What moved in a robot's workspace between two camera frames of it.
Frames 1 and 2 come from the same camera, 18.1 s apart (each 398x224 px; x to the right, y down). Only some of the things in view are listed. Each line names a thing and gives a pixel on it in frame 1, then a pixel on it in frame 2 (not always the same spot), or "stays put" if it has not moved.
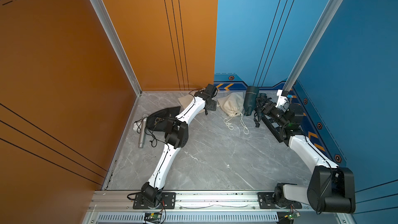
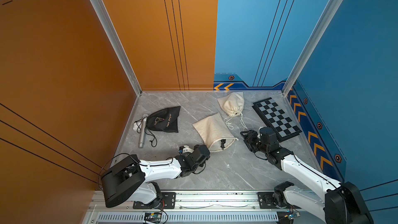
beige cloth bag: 185,100 -> 212,129
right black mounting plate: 266,201 stays put
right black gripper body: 276,114 -> 253,142
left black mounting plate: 168,201 stays put
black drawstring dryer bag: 158,120 stays put
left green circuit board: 153,218 stays put
